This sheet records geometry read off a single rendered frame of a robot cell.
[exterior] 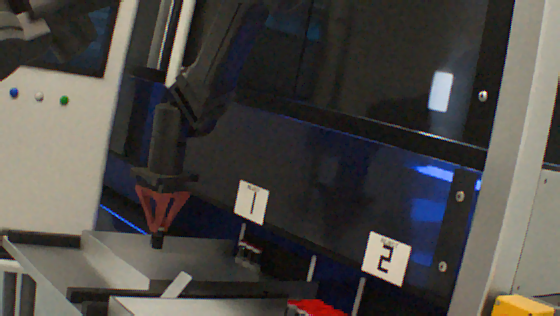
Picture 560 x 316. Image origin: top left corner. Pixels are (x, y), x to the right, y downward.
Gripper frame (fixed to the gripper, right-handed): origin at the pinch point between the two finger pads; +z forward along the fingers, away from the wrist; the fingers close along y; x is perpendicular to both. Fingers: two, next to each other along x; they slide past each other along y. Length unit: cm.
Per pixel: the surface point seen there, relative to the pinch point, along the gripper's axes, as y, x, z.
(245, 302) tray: 0.0, -20.1, 6.2
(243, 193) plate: 20.1, -0.1, -4.3
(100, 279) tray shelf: -11.0, 1.0, 8.2
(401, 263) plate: 10.6, -38.8, -4.0
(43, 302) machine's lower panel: 36, 82, 51
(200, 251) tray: 21.5, 9.7, 9.9
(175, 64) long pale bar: 20.5, 22.0, -24.5
